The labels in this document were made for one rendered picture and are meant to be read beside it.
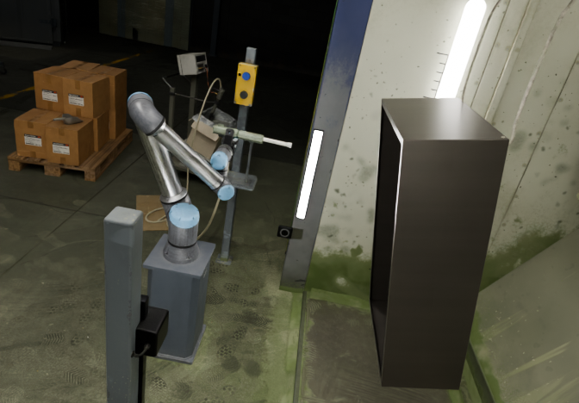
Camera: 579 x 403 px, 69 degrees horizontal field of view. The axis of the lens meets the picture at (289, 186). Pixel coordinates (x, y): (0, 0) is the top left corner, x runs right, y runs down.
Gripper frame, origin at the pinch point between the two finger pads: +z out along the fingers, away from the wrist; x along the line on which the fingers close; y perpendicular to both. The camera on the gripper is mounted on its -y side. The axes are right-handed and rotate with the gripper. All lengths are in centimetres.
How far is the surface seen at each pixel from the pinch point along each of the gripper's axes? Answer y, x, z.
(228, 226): 82, 0, 29
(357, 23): -76, 59, 9
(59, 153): 90, -179, 110
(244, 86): -26.0, -0.6, 23.8
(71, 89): 38, -187, 148
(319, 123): -16, 50, 9
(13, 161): 105, -223, 105
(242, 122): -0.4, 0.4, 29.3
